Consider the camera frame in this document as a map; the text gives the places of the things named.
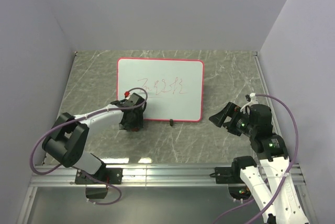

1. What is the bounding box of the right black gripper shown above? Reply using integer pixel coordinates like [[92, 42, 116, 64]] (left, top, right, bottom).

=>
[[208, 100, 256, 136]]

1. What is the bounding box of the red framed whiteboard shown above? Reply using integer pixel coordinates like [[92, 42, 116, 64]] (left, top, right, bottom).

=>
[[116, 58, 205, 122]]

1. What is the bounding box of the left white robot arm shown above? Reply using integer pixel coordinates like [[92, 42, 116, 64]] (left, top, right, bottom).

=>
[[42, 92, 147, 183]]

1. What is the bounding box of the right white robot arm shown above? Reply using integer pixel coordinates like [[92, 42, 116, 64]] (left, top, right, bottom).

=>
[[209, 101, 309, 223]]

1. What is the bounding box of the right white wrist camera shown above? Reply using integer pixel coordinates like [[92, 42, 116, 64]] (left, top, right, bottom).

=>
[[240, 93, 259, 113]]

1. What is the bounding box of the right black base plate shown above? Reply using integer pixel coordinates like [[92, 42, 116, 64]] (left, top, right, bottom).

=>
[[209, 167, 243, 184]]

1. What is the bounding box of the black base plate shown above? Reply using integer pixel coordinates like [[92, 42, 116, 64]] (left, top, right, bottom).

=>
[[209, 167, 243, 184], [74, 167, 123, 185]]

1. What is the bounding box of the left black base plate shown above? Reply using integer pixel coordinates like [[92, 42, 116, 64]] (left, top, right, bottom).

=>
[[74, 167, 123, 185]]

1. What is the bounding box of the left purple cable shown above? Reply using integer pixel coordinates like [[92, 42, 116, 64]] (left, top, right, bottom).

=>
[[28, 87, 149, 206]]

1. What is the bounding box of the purple cable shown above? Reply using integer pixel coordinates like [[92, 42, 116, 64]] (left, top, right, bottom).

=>
[[28, 87, 149, 206], [211, 93, 299, 224]]

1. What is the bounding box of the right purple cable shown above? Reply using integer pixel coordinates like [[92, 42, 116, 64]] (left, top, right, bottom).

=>
[[211, 93, 299, 224]]

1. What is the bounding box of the aluminium front rail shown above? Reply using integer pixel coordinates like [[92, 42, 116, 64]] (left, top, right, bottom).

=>
[[28, 163, 306, 188]]

